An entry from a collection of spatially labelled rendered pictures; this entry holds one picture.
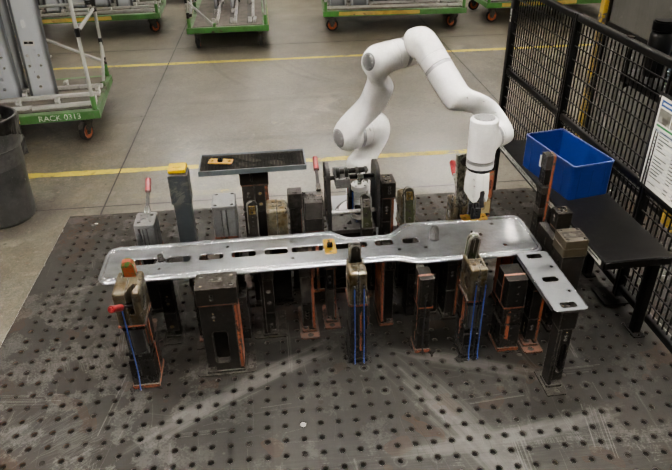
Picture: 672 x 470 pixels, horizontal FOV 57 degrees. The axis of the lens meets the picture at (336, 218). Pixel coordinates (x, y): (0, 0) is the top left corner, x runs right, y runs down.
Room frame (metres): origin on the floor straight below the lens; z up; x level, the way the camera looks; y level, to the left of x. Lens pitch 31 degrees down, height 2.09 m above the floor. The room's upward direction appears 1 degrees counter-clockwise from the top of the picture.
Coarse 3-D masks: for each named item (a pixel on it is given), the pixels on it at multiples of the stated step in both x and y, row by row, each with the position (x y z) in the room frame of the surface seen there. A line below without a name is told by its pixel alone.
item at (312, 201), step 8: (304, 192) 1.87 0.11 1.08; (312, 192) 1.88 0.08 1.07; (320, 192) 1.88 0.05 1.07; (304, 200) 1.82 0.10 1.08; (312, 200) 1.82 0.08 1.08; (320, 200) 1.82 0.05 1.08; (304, 208) 1.83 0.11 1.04; (312, 208) 1.80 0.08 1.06; (320, 208) 1.80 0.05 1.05; (304, 216) 1.82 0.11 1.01; (312, 216) 1.80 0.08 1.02; (320, 216) 1.80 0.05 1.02; (304, 224) 1.82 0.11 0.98; (312, 224) 1.80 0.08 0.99; (320, 224) 1.80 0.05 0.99; (312, 248) 1.81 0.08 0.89; (320, 248) 1.81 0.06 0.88; (320, 272) 1.81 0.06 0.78; (320, 280) 1.81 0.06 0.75; (320, 288) 1.81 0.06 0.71
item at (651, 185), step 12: (660, 96) 1.77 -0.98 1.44; (660, 108) 1.75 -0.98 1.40; (660, 120) 1.74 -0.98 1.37; (660, 132) 1.73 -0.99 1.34; (648, 144) 1.77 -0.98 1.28; (660, 144) 1.71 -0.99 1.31; (660, 156) 1.70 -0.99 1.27; (660, 168) 1.68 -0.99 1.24; (648, 180) 1.72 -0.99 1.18; (660, 180) 1.67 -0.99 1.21; (660, 192) 1.65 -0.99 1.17
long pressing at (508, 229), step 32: (416, 224) 1.77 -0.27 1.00; (448, 224) 1.77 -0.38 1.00; (480, 224) 1.77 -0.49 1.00; (512, 224) 1.76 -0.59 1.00; (128, 256) 1.62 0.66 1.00; (192, 256) 1.61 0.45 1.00; (224, 256) 1.60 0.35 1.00; (256, 256) 1.60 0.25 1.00; (288, 256) 1.60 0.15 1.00; (320, 256) 1.59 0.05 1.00; (384, 256) 1.59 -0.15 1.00; (416, 256) 1.58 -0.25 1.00; (448, 256) 1.58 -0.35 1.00
